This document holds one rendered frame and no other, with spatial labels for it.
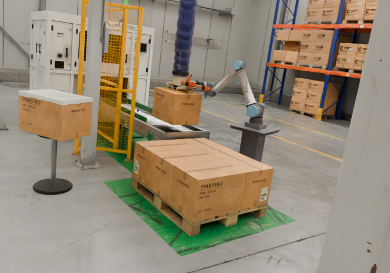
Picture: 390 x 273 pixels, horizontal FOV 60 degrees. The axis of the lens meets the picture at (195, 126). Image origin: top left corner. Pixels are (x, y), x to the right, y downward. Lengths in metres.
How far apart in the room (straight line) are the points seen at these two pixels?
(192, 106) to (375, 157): 3.76
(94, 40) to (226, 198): 2.44
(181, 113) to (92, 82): 1.17
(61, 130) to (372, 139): 3.04
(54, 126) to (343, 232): 3.06
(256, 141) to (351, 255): 3.72
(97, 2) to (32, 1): 8.25
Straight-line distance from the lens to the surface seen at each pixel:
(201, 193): 3.04
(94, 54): 4.37
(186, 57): 4.49
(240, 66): 4.33
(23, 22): 12.49
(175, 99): 4.24
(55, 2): 12.67
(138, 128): 4.81
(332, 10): 11.91
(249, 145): 4.51
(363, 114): 0.74
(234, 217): 3.47
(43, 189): 3.93
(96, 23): 4.38
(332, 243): 0.82
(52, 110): 3.52
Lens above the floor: 1.60
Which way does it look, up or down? 12 degrees down
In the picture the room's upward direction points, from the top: 7 degrees clockwise
